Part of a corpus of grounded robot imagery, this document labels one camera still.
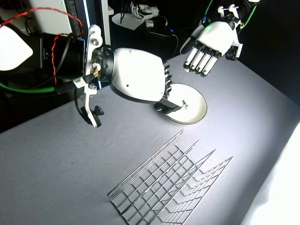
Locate spare white robot hand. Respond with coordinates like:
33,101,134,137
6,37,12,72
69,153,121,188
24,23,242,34
127,0,160,21

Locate white plate with printed underside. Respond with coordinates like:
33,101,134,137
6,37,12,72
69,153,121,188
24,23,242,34
164,83,208,124

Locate red black twisted cable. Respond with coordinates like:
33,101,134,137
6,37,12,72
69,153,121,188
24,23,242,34
0,7,84,85

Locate white round stand base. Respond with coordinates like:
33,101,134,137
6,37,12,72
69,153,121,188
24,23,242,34
112,13,147,30

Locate wire dish rack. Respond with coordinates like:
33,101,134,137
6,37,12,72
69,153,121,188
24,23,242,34
107,129,234,225

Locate grey table cloth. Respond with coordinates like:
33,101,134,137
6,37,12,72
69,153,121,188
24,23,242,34
0,41,300,225

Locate white robot body column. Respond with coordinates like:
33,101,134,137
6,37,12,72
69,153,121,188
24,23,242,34
29,0,115,47

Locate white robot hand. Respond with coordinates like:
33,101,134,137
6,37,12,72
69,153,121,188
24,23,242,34
180,21,240,77
109,47,189,116

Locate black electronics box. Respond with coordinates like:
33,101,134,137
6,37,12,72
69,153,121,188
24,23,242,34
150,26,179,39

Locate green cable of arm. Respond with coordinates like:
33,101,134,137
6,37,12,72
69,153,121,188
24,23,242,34
202,0,259,28
0,82,57,95

